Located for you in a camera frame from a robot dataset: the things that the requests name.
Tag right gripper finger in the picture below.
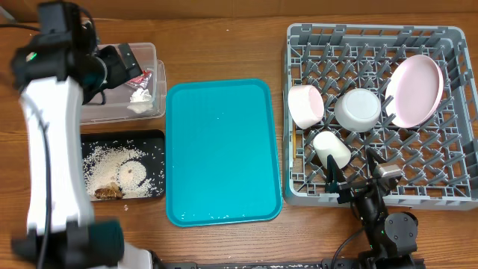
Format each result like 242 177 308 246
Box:
366 148 386 170
326 155 347 191

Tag red foil snack wrapper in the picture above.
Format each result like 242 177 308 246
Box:
125 70 152 90

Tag white paper cup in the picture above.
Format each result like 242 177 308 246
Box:
312 131 351 168

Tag white napkin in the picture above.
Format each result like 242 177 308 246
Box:
127 89 153 114

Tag white round bowl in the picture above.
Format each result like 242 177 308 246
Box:
334 88 382 132

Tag small bowl with food scraps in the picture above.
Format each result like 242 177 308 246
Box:
288 85 324 129

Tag pink round plate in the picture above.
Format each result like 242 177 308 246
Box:
385 55 444 129

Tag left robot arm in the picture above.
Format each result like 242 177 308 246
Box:
11 1 162 268

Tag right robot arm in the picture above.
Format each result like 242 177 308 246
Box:
322 148 426 269

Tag grey dishwasher rack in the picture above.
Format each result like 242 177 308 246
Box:
282 23 477 211

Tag clear plastic storage bin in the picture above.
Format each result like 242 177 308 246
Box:
81 43 167 125

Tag black rectangular tray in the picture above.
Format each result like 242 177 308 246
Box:
80 129 166 202

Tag spilled rice food scraps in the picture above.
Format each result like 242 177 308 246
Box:
81 138 166 199

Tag teal serving tray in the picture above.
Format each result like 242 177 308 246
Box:
165 78 282 227

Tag brown food chunk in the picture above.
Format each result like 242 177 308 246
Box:
94 182 123 200

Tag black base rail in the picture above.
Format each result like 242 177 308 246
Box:
160 259 426 269

